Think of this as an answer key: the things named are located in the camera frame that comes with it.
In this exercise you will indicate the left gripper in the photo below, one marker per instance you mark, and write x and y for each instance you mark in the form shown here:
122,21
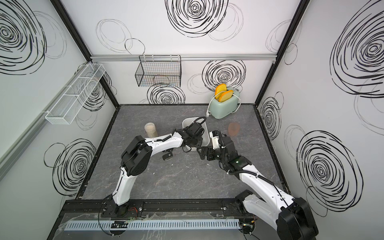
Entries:
200,142

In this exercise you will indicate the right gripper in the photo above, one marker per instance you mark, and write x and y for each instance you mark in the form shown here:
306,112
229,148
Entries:
210,150

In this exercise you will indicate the white storage box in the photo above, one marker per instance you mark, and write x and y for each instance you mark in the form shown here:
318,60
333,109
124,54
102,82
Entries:
202,120

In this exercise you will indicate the black VW key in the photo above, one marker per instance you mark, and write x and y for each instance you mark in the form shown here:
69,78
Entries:
167,156

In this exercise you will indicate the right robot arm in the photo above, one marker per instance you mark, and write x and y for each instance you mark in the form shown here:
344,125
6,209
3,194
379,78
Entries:
291,217

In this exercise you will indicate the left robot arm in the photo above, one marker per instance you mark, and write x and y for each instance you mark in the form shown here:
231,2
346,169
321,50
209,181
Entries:
136,156

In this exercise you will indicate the mint green toaster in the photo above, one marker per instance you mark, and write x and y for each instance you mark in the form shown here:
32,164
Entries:
220,110

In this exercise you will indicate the brown translucent lid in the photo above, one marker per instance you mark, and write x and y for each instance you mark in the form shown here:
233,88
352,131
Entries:
233,129

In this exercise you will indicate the clear jar of grains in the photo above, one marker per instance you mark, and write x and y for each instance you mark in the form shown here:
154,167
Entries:
151,130

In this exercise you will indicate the front orange toast slice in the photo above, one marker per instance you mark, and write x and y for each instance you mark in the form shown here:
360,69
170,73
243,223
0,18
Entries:
225,96

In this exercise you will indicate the orange toast slice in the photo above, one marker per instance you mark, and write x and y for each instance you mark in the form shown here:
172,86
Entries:
220,89
225,96

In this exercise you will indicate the rear orange toast slice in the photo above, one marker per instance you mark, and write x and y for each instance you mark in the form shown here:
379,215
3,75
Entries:
220,89

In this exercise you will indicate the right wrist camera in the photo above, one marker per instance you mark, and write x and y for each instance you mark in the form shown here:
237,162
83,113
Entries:
215,136

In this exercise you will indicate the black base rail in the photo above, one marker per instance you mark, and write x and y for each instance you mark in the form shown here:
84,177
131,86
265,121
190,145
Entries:
143,208

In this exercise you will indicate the black wire basket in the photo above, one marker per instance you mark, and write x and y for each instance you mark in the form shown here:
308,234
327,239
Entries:
159,69

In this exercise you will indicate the white slotted cable duct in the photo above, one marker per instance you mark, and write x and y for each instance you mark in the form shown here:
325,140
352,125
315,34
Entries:
137,225

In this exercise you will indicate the white mesh wall shelf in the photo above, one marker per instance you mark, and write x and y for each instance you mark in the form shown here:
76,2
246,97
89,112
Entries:
85,92

